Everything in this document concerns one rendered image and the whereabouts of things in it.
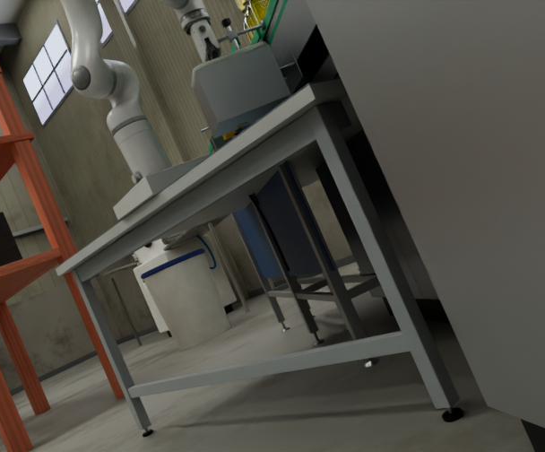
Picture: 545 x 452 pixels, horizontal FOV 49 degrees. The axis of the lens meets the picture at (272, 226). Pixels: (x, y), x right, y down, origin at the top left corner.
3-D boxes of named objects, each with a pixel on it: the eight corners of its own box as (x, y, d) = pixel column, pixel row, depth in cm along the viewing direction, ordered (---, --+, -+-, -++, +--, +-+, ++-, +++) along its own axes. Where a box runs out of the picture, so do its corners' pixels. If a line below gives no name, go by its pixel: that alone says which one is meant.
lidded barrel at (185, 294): (207, 333, 544) (177, 261, 546) (249, 318, 506) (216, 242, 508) (160, 358, 500) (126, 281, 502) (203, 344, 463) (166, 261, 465)
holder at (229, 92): (308, 87, 166) (286, 37, 167) (218, 123, 161) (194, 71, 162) (297, 106, 183) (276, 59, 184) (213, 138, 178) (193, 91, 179)
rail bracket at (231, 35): (273, 42, 185) (257, 6, 186) (223, 61, 182) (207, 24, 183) (272, 47, 188) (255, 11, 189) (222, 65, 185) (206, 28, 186)
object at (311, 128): (457, 421, 122) (315, 104, 125) (141, 437, 236) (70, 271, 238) (478, 401, 129) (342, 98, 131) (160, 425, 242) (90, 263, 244)
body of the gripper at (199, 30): (209, 11, 166) (225, 47, 166) (207, 26, 176) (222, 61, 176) (184, 20, 165) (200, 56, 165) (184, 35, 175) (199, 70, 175)
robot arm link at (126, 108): (105, 140, 184) (69, 72, 184) (141, 136, 200) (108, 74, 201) (132, 119, 178) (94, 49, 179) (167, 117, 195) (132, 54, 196)
